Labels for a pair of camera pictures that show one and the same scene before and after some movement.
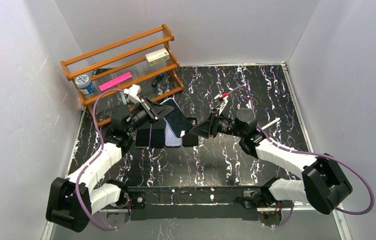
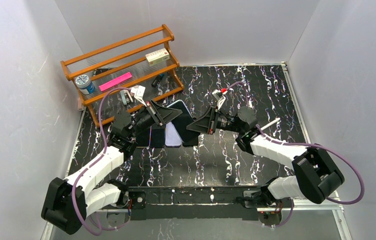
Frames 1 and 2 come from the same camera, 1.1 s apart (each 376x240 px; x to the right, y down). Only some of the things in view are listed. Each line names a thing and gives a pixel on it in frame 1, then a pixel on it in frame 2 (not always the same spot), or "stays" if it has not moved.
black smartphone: x=158 y=134 stays
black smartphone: x=142 y=138 stays
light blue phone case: x=176 y=119 -> x=180 y=105
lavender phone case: x=171 y=139 stays
